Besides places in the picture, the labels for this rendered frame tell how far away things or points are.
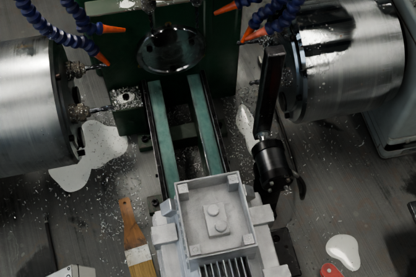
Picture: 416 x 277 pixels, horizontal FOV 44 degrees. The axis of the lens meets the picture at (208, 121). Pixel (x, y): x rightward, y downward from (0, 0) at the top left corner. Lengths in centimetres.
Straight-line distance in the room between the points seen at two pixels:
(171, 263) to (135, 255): 29
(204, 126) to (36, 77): 37
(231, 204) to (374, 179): 50
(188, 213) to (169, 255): 8
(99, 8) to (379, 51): 51
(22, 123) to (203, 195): 33
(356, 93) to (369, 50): 8
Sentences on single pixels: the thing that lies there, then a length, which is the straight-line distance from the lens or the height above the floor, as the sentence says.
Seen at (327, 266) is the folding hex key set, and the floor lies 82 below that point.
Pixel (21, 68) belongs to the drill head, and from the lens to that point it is 92.
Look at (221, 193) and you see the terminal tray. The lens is 81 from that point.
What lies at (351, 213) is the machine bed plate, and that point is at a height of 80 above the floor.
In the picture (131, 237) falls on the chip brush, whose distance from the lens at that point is 112.
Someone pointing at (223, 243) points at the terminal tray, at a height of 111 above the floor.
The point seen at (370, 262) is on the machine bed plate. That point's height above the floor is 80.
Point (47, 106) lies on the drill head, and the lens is 90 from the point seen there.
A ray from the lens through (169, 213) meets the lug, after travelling 83.
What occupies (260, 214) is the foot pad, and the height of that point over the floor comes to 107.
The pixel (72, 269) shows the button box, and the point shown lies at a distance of 83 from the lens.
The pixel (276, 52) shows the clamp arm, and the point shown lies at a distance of 79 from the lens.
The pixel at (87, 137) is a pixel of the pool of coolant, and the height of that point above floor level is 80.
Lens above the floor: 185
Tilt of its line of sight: 58 degrees down
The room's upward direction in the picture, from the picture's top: straight up
